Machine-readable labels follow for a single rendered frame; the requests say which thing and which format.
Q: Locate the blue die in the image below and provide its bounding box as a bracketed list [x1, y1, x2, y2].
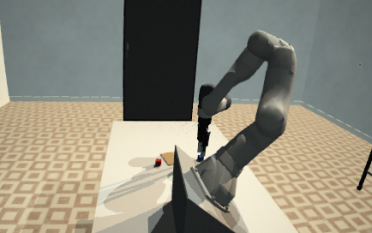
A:
[197, 155, 204, 162]

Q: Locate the red die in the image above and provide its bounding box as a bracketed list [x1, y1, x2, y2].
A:
[155, 158, 161, 166]

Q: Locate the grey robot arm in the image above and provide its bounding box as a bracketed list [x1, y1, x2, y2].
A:
[190, 30, 297, 213]

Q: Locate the tan flat mat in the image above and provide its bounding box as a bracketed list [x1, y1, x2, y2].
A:
[160, 152, 174, 165]

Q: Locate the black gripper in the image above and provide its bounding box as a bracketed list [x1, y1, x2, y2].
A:
[197, 116, 212, 157]

